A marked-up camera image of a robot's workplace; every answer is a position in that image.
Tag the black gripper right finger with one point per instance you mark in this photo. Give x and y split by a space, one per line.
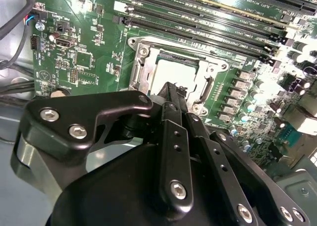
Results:
220 159

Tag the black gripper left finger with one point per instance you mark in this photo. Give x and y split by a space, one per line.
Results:
74 117

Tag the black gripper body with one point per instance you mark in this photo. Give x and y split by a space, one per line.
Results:
111 193

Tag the thin metal locking lever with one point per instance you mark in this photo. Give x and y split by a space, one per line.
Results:
140 75

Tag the metal socket cover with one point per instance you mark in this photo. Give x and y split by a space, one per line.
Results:
146 70

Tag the silver CPU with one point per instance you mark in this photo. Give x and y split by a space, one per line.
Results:
173 73

